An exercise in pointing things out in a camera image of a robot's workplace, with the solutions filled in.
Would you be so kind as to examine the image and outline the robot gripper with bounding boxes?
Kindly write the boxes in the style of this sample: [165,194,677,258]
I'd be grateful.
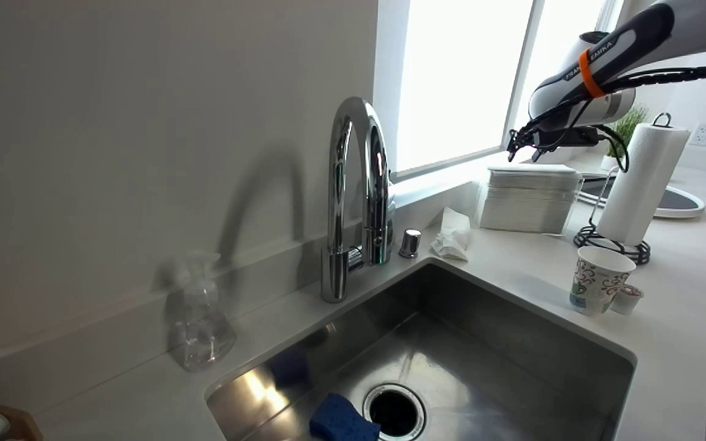
[505,102,609,165]

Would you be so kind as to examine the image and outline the white rectangular box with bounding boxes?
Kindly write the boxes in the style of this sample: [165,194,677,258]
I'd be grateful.
[477,160,584,236]

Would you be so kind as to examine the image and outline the white paper towel roll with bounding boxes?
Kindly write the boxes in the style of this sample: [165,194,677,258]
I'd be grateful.
[596,119,694,249]

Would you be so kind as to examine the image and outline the paper towel roll on holder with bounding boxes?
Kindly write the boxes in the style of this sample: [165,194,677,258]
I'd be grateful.
[571,109,677,267]

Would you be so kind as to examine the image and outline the crumpled white paper towel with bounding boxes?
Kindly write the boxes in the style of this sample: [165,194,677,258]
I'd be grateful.
[429,205,475,264]

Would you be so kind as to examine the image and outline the green potted plant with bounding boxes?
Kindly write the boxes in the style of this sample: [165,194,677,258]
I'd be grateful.
[605,107,647,172]

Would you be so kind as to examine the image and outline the patterned paper cup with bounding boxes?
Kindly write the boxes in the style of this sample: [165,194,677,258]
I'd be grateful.
[565,244,636,318]

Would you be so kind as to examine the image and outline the grey oval plate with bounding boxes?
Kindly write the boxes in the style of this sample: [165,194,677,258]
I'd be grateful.
[575,174,706,222]

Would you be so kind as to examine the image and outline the small chrome cap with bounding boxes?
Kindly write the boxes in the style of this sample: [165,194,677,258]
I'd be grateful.
[396,228,423,263]

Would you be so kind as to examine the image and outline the chrome gooseneck faucet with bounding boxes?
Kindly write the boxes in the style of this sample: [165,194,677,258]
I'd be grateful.
[318,95,395,305]

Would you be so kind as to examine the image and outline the stainless steel sink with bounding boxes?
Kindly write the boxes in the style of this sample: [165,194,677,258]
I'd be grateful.
[204,254,640,441]

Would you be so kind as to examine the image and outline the round sink drain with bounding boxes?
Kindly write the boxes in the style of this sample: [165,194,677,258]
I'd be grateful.
[359,380,429,441]

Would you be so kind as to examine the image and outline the dark blue sponge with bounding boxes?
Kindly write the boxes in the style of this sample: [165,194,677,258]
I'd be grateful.
[266,346,310,391]

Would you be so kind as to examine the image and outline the bright blue sponge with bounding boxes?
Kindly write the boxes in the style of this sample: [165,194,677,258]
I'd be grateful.
[307,391,383,441]

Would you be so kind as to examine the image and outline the clear glass jar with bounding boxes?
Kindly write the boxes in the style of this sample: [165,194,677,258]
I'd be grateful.
[160,252,241,375]

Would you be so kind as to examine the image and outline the white window frame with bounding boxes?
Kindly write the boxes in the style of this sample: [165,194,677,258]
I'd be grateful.
[369,0,624,183]

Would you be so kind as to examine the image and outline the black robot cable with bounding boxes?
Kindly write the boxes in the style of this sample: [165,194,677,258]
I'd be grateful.
[587,56,706,177]

